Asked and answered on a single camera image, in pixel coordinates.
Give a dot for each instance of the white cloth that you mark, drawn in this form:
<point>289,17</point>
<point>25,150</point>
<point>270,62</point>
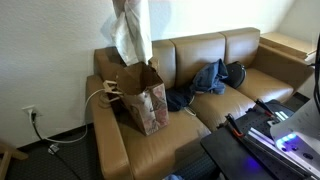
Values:
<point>133,33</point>

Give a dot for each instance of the dark navy cloth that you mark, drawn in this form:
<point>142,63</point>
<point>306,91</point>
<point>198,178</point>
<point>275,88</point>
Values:
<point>176,98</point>

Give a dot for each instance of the brown printed paper bag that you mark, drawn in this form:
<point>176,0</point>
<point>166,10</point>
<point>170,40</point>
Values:
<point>146,106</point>

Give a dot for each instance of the tan leather couch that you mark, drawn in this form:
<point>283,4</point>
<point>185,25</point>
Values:
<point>156,150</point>

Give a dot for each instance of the blue denim garment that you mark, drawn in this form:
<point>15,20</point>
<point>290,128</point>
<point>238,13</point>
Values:
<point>210,78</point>

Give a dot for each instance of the dark gray oval case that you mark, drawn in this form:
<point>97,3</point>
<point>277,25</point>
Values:
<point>237,75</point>

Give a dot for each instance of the black orange bar clamp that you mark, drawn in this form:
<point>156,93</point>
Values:
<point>265,106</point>
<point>237,130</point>

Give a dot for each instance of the blue fabric item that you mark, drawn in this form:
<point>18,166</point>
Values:
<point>173,177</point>

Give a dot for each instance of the black robot table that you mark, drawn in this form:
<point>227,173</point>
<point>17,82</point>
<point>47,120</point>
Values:
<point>226,156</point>

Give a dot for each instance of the silver robot mounting plate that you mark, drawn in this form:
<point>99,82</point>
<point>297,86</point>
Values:
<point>263,136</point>

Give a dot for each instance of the white power adapter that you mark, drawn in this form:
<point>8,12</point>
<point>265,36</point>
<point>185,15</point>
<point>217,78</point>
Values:
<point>53,148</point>

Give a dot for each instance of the wooden side table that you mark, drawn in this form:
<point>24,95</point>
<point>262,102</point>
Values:
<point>286,41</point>

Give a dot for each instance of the wooden stool leg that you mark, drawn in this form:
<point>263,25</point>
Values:
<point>13,153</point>

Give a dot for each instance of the white wall outlet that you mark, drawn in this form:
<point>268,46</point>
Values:
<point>28,109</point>

